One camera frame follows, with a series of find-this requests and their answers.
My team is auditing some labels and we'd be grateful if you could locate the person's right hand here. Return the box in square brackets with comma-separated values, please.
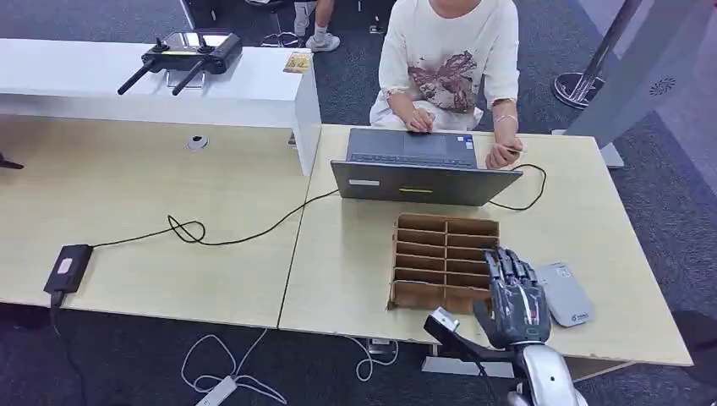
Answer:
[405, 107, 435, 135]

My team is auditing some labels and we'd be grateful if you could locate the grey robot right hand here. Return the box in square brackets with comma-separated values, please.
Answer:
[473, 246, 552, 351]

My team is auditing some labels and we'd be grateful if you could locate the person's left hand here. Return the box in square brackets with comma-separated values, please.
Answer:
[484, 134, 528, 171]

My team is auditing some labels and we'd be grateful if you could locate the grey laptop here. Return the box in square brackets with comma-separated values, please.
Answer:
[330, 127, 524, 208]

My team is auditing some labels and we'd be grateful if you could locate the seated person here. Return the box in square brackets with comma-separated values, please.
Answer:
[369, 0, 528, 171]

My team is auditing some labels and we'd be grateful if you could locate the white desk foot bar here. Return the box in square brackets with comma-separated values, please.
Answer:
[420, 355, 517, 380]

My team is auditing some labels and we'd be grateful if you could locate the wooden divided card box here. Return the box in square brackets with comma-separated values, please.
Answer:
[386, 211, 501, 316]

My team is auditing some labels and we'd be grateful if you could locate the chrome stanchion pole with base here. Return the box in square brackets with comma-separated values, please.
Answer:
[552, 0, 643, 110]

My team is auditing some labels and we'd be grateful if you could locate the standing person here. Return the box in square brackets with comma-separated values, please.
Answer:
[293, 0, 342, 54]

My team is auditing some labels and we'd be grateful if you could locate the grey standing panel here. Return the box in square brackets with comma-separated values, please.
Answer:
[550, 0, 703, 170]

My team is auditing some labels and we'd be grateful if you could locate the chrome office chair base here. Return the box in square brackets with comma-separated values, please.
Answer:
[260, 30, 304, 49]

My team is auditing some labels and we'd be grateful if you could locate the white desk shelf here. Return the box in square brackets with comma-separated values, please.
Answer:
[0, 37, 323, 178]

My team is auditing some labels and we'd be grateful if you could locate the black remote controller with antennas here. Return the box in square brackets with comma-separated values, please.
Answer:
[117, 30, 244, 97]

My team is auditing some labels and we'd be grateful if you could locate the white power strip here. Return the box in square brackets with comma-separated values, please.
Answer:
[194, 375, 238, 406]

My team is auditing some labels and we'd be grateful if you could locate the black power adapter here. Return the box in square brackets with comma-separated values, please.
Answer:
[42, 244, 95, 297]

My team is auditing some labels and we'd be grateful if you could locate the short black laptop cable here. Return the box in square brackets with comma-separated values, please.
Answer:
[488, 162, 548, 213]

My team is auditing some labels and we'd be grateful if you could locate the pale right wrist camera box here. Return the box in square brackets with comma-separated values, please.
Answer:
[423, 306, 462, 344]

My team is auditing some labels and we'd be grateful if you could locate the white short cable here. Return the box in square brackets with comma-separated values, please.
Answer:
[347, 336, 400, 383]

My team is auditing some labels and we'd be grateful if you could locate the long black cable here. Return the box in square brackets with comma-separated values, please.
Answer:
[90, 189, 341, 248]

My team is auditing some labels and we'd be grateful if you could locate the white looped cable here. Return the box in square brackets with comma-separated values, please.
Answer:
[179, 328, 288, 406]

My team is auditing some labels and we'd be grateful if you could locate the black adapter mains cable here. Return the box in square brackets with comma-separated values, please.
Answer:
[49, 291, 90, 406]

